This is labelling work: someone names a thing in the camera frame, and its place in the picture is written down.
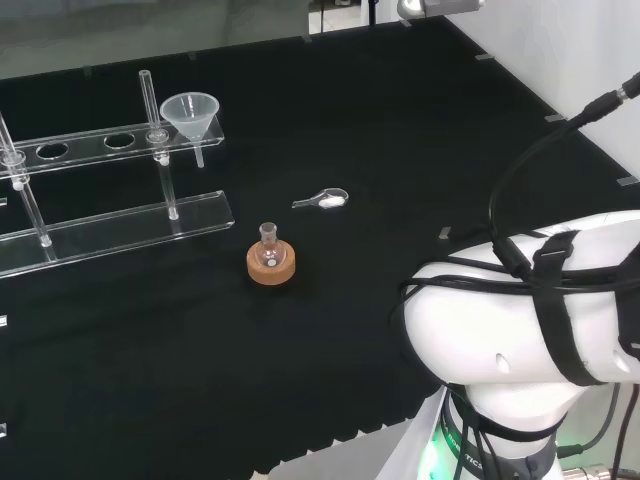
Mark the translucent plastic funnel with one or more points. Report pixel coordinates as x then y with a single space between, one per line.
190 116

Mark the clear acrylic funnel stand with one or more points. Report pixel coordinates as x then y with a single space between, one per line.
120 220

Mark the small round-bottom glass flask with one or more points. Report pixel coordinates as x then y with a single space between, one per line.
270 250

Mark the grey device on tripod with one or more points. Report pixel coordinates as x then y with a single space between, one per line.
435 6

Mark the black bench cloth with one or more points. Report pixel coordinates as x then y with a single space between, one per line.
300 150

